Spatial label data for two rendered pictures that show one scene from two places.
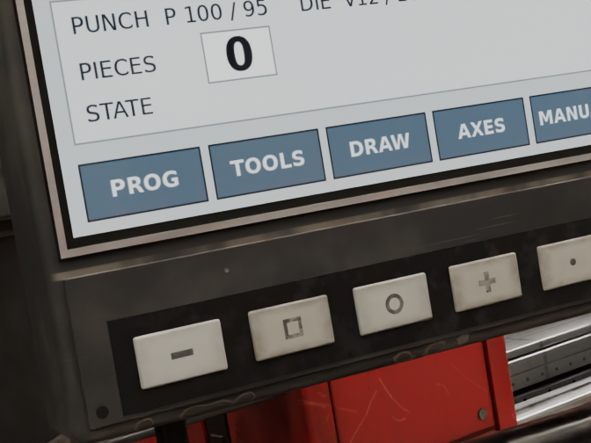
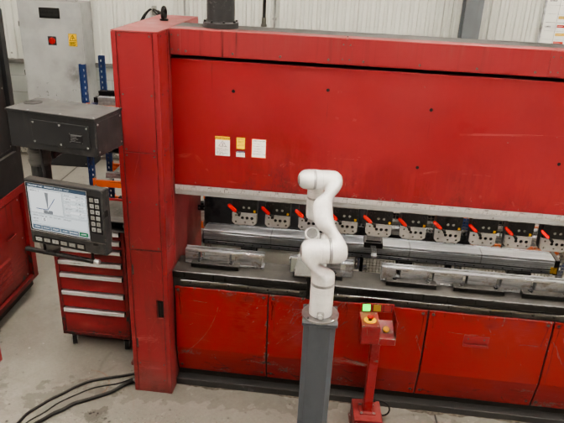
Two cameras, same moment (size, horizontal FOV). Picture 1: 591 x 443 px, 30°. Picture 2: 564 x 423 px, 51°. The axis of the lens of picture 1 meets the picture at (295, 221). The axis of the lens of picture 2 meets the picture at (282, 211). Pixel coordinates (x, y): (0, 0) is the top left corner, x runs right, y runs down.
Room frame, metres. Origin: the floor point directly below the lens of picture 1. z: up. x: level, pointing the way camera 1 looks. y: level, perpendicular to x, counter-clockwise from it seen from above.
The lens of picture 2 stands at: (-0.84, -2.71, 2.69)
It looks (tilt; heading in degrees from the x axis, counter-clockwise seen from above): 23 degrees down; 41
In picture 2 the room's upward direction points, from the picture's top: 3 degrees clockwise
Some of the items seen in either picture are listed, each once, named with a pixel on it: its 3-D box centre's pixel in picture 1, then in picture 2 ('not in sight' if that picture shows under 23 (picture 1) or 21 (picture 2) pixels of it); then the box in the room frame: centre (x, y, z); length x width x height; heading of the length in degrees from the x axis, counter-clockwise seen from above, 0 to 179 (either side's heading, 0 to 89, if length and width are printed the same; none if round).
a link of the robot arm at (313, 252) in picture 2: not in sight; (317, 262); (1.25, -1.16, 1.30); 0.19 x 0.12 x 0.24; 136
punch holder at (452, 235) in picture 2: not in sight; (447, 227); (2.21, -1.37, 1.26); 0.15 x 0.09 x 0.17; 125
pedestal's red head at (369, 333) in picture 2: not in sight; (377, 323); (1.74, -1.26, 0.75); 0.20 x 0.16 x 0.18; 130
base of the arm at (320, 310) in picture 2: not in sight; (321, 299); (1.27, -1.19, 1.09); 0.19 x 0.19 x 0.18
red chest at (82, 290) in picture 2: not in sight; (106, 274); (1.19, 0.69, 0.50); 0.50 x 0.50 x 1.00; 35
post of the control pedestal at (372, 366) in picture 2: not in sight; (371, 373); (1.74, -1.26, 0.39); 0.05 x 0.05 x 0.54; 40
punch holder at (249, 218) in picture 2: not in sight; (245, 209); (1.52, -0.39, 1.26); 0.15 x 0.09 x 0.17; 125
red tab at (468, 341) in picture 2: not in sight; (476, 342); (2.23, -1.67, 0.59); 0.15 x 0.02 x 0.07; 125
